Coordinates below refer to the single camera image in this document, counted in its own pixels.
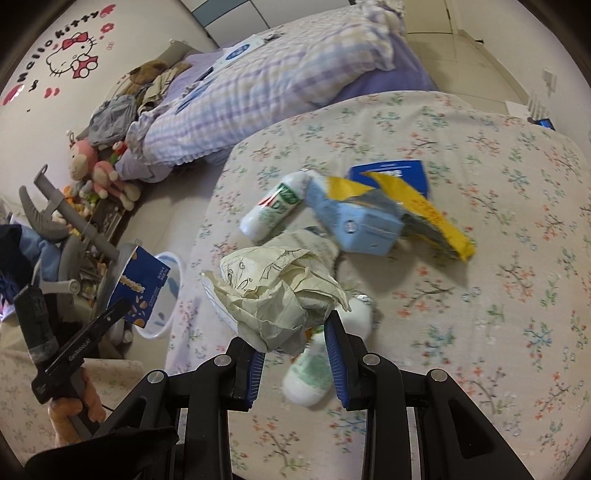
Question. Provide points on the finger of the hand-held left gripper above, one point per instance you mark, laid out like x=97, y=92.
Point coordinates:
x=111, y=316

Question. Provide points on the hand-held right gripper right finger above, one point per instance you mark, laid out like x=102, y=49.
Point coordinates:
x=334, y=364

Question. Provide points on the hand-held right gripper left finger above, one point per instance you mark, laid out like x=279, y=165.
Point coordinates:
x=251, y=374

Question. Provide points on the white bottle pale green label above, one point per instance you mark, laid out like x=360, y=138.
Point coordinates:
x=307, y=376

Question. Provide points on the dark blue snack box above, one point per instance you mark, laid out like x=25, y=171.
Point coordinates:
x=138, y=286

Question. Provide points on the white plastic bin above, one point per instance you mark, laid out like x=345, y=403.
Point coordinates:
x=168, y=307

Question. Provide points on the cream paper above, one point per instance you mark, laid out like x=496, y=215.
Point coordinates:
x=268, y=295

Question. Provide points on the light blue carton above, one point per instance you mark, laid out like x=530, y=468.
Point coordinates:
x=360, y=230

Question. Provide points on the white bottle green red label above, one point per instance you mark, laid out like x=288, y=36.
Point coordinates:
x=272, y=207

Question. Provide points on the yellow snack bag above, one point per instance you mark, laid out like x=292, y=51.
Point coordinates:
x=438, y=221

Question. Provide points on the blue cardboard box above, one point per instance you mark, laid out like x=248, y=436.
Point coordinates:
x=408, y=171

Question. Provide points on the person's left hand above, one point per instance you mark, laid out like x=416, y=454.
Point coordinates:
x=64, y=410

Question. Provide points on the floral patterned cloth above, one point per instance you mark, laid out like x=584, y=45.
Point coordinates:
x=23, y=415

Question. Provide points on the light blue clothing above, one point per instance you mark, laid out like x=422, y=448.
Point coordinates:
x=41, y=251

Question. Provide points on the black cloth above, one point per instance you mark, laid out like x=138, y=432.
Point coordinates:
x=101, y=454

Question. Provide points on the colourful toy pile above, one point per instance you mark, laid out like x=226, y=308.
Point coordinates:
x=83, y=198

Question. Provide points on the small pink plush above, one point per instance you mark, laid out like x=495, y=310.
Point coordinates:
x=111, y=180

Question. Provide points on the large pink monkey plush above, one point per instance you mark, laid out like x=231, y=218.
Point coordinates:
x=82, y=157

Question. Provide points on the grey clothes pile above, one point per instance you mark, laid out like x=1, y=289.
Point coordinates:
x=111, y=117

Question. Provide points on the brown teddy bear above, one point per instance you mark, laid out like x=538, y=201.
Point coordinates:
x=147, y=71

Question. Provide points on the purple plaid quilt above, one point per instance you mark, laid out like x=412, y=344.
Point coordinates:
x=258, y=92

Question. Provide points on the blue white leaflet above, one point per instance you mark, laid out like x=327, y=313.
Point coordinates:
x=240, y=49

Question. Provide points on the purple bed sheet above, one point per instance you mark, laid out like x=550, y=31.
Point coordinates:
x=408, y=74

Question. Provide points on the white paper sheet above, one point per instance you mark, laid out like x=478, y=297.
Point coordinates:
x=516, y=108

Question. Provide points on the blue phone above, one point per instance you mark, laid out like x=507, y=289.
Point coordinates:
x=543, y=123

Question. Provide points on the white slotted rack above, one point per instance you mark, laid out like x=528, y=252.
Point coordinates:
x=535, y=105

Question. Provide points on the pale wardrobe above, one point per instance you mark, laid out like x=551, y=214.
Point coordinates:
x=277, y=14

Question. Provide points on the grey stroller frame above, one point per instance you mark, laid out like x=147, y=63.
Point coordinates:
x=64, y=214

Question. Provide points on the cartoon cat wall sticker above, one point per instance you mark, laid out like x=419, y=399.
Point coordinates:
x=74, y=57

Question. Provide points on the white wall socket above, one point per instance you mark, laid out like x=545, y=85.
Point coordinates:
x=549, y=81

